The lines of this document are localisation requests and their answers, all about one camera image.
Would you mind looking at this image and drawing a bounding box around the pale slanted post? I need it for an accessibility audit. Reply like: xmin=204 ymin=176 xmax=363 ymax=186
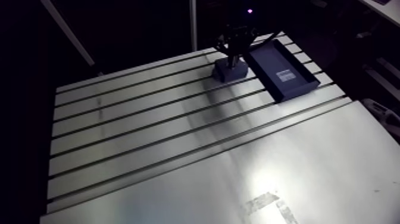
xmin=40 ymin=0 xmax=95 ymax=67

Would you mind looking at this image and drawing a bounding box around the pale upright post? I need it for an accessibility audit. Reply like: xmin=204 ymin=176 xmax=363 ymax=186
xmin=189 ymin=0 xmax=198 ymax=52

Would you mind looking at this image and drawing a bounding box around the dark blue-grey housing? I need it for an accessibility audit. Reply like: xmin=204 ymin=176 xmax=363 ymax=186
xmin=211 ymin=57 xmax=249 ymax=83

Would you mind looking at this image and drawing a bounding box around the dark blue-grey tray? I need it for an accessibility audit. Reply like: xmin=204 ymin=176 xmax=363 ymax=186
xmin=243 ymin=38 xmax=321 ymax=103

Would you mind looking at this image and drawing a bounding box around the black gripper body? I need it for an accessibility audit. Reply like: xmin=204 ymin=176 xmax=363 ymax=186
xmin=215 ymin=24 xmax=259 ymax=68

